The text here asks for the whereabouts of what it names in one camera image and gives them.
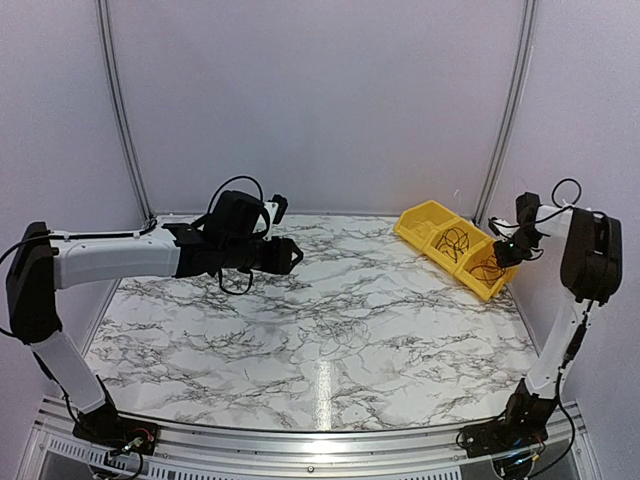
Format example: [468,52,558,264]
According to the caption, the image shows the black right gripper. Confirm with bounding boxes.
[493,230,541,269]

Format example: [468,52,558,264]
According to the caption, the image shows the left aluminium corner post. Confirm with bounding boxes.
[95,0,154,222]

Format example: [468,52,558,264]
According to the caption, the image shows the yellow three-compartment bin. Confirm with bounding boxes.
[394,200,519,301]

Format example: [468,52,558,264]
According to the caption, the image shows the aluminium front rail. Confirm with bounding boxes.
[14,394,604,480]

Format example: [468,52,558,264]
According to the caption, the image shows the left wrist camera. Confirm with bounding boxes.
[264,194,288,241]

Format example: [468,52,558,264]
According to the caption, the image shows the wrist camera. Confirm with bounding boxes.
[488,217,518,238]
[264,194,288,241]

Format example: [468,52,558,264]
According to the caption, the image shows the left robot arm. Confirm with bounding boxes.
[1,185,304,445]

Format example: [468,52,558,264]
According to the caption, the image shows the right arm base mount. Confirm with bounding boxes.
[456,380,558,479]

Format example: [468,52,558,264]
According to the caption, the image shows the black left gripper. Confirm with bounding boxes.
[222,235,303,274]

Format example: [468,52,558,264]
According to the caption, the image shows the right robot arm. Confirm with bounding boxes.
[488,192,623,448]

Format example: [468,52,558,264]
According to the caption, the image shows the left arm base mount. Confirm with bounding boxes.
[65,397,160,479]

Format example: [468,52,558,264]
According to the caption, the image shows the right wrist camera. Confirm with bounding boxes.
[488,217,518,238]

